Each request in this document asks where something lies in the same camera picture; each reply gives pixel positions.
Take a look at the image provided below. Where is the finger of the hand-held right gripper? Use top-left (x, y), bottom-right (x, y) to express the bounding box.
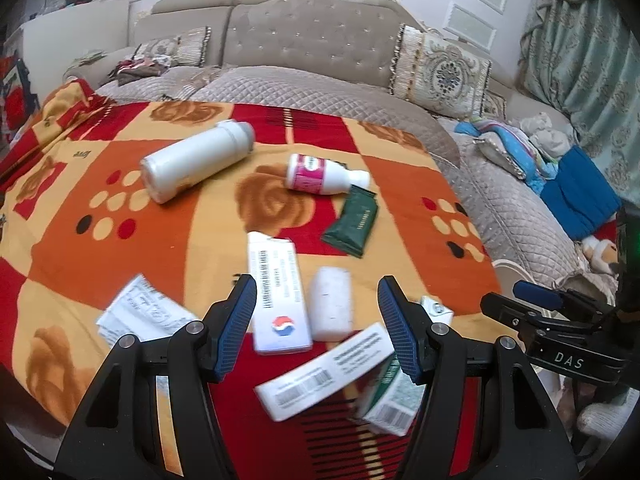
top-left (480, 293), bottom-right (566, 343)
top-left (514, 281), bottom-right (618, 328)

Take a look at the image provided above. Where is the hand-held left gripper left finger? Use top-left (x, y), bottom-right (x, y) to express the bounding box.
top-left (54, 274), bottom-right (258, 480)

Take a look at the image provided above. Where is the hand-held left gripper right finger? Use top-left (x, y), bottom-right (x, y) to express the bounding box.
top-left (377, 276), bottom-right (581, 480)

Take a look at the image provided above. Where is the white round bin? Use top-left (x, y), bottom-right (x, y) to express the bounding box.
top-left (492, 258), bottom-right (553, 297)

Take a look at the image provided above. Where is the white box round logo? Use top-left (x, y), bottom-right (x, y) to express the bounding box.
top-left (247, 231), bottom-right (313, 356)

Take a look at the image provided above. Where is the red green medicine box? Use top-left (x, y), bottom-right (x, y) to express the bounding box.
top-left (357, 355), bottom-right (428, 436)

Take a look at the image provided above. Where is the white foil packet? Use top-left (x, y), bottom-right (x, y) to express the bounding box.
top-left (97, 275), bottom-right (201, 351)

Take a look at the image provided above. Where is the long white barcode box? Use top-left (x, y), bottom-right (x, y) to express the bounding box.
top-left (255, 322), bottom-right (396, 421)

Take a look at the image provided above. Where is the dark green packet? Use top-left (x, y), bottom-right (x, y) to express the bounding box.
top-left (321, 186), bottom-right (380, 259)

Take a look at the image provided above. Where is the calico plush toy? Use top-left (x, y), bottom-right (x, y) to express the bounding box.
top-left (580, 237), bottom-right (622, 276)

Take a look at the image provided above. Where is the blue cushion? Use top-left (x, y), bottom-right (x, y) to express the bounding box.
top-left (541, 146), bottom-right (623, 241)

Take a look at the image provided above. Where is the orange red printed blanket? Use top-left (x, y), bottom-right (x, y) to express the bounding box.
top-left (0, 80), bottom-right (506, 480)

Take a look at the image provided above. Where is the colourful striped blanket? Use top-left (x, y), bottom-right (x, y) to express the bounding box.
top-left (454, 117), bottom-right (561, 196)

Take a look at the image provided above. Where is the beige clothes heap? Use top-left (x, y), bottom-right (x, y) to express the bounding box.
top-left (520, 112), bottom-right (574, 158)

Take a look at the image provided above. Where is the white thermos bottle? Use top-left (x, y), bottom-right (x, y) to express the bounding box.
top-left (140, 121), bottom-right (256, 204)

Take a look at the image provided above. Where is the white bottle pink label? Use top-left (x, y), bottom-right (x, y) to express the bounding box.
top-left (286, 154), bottom-right (371, 195)

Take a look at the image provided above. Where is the small patterned cushion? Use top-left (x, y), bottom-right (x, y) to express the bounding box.
top-left (482, 92), bottom-right (506, 121)

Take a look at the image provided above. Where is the teal patterned curtain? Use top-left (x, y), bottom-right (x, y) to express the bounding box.
top-left (520, 0), bottom-right (640, 201)

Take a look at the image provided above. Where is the large ornate cushion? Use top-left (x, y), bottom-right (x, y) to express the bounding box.
top-left (389, 25), bottom-right (493, 121)

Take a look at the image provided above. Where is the dark clothes pile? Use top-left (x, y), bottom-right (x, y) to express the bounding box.
top-left (110, 55), bottom-right (173, 86)

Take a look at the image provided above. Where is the striped beige cushion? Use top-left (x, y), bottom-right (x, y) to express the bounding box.
top-left (132, 27), bottom-right (211, 68)

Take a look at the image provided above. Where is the beige tufted sofa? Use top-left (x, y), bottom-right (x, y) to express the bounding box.
top-left (62, 0), bottom-right (621, 291)

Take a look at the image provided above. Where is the red white jacket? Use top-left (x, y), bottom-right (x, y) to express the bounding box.
top-left (0, 57), bottom-right (41, 131)

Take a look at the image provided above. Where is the white cabinet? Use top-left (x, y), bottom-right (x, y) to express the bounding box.
top-left (20, 0), bottom-right (138, 86)

